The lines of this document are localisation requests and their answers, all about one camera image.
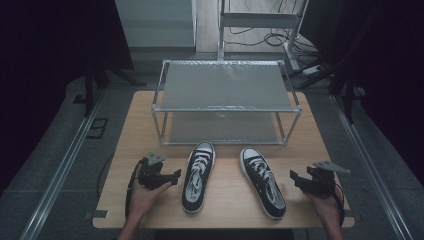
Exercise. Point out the person's right hand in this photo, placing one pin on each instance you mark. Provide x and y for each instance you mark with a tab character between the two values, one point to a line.
325	208

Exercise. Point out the dark floor socket plate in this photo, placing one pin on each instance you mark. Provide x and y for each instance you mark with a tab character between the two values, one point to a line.
97	128

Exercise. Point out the dark curtain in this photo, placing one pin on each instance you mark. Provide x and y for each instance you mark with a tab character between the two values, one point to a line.
393	66
50	50

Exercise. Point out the white cabinet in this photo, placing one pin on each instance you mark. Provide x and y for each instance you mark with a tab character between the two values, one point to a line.
156	23

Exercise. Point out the person's left hand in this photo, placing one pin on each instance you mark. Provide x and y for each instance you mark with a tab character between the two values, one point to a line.
143	199

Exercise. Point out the black tripod stand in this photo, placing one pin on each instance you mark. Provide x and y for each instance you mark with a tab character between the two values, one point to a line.
348	90
89	90

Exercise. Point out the metal two-tier shoe rack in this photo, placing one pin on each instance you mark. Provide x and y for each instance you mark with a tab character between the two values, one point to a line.
226	86

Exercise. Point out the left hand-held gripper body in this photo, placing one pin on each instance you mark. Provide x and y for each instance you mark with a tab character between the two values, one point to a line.
150	175

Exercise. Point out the white metal stand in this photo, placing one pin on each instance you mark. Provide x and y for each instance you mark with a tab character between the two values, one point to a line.
256	20

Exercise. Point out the metal floor rail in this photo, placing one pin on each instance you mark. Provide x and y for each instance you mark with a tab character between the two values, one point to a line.
60	173
370	166

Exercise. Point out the white power strip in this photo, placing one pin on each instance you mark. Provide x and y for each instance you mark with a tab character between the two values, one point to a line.
312	70

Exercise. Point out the black canvas sneaker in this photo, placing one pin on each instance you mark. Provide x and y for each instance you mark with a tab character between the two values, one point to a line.
263	181
198	176

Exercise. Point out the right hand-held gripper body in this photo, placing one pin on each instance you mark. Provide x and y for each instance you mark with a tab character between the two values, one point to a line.
322	180

